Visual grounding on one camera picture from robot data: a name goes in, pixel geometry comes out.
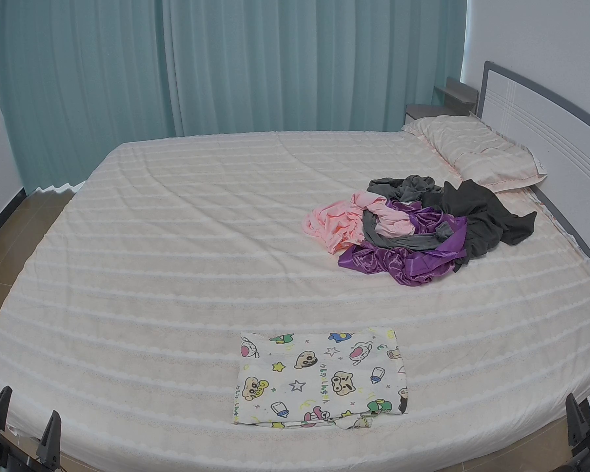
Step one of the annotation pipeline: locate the cream pillow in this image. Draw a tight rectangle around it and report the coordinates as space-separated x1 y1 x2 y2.
401 115 547 193

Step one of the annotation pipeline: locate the bed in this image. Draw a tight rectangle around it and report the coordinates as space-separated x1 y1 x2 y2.
0 59 590 472

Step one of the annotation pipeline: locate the grey bedside table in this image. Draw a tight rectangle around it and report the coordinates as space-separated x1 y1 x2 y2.
405 77 479 119

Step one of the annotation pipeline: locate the pile of clothes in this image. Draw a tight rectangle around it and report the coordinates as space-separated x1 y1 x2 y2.
302 175 538 288

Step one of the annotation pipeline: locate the white printed pyjama top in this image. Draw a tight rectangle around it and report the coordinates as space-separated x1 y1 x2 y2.
232 328 409 430

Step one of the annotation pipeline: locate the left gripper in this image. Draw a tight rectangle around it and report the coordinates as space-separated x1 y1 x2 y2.
0 386 62 472

